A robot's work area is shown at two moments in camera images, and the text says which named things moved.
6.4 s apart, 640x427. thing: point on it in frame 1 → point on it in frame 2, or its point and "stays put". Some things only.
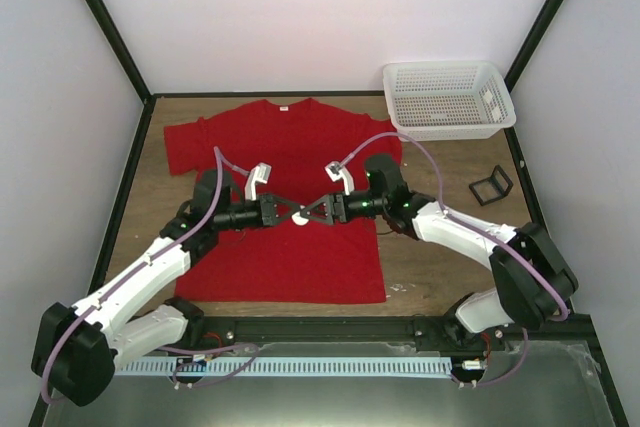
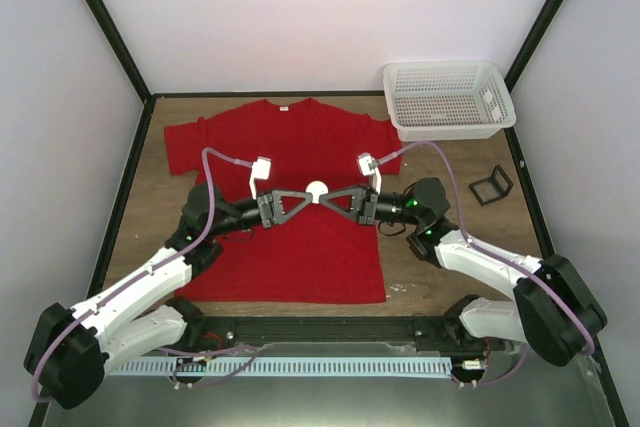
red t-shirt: x=298 y=153 stays put
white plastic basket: x=447 y=100 stays put
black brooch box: x=496 y=186 stays put
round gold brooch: x=298 y=219 → x=316 y=189
